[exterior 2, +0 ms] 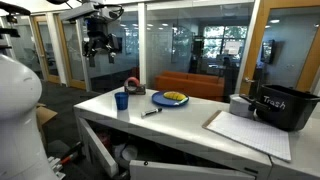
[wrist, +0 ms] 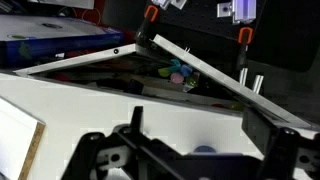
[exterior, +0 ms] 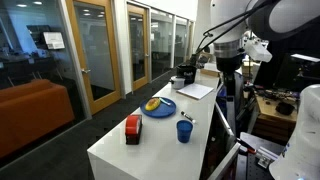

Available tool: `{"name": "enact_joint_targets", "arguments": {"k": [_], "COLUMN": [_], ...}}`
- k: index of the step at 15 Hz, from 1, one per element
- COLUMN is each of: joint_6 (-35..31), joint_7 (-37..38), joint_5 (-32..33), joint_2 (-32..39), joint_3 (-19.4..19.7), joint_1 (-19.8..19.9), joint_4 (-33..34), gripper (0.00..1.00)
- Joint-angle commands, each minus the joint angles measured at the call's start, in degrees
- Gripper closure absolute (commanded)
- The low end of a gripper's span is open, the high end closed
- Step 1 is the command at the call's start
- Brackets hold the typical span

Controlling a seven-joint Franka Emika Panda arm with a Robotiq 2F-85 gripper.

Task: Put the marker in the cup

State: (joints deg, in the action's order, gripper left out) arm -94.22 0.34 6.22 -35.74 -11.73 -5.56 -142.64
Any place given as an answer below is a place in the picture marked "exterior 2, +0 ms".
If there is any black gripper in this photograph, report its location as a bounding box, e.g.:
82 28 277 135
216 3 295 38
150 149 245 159
82 18 122 68

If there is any black and white marker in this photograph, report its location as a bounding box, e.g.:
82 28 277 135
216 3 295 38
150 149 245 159
140 106 164 119

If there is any blue plastic cup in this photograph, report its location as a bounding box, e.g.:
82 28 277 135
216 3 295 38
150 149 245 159
114 91 130 111

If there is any black red tape dispenser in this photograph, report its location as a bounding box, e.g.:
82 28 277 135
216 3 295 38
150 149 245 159
123 76 147 96

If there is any blue round plate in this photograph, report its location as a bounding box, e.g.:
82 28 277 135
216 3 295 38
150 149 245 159
151 90 190 108

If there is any brown cardboard box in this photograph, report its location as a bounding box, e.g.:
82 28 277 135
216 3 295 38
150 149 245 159
35 102 59 135

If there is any yellow toy food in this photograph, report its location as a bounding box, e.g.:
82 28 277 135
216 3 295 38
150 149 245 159
162 91 188 102

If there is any white cabinet door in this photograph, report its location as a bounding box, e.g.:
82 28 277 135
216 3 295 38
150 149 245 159
77 115 120 179

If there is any orange sofa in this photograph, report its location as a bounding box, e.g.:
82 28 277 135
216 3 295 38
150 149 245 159
154 70 226 102

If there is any white round bowl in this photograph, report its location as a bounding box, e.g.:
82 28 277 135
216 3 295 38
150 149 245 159
120 144 139 162

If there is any red black hand tool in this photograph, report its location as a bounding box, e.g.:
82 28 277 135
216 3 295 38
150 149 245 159
59 141 85 166

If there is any black trash bin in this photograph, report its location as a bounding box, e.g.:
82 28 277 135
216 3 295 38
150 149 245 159
239 83 320 132

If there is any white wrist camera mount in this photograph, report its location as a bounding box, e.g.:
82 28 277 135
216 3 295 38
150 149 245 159
59 2 102 23

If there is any black camera stand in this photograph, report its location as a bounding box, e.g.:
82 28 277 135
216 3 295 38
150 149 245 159
0 1 32 52

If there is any white metal bracket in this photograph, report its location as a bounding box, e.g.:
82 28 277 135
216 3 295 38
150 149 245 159
47 155 67 180

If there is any white wall sign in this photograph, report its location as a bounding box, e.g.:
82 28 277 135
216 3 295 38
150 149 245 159
223 40 242 56

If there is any wooden glass door with handle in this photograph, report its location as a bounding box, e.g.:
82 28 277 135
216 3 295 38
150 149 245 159
238 0 320 96

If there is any dark wall television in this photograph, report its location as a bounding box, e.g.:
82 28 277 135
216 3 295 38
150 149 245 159
260 39 277 65

